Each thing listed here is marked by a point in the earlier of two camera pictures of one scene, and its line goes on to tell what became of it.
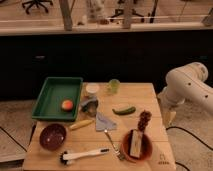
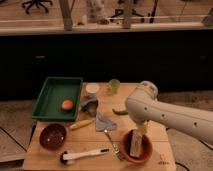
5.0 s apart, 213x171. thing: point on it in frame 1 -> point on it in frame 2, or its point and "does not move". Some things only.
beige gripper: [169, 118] -> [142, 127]
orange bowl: [145, 148] does not move
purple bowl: [53, 136] does not move
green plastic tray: [58, 99] does not move
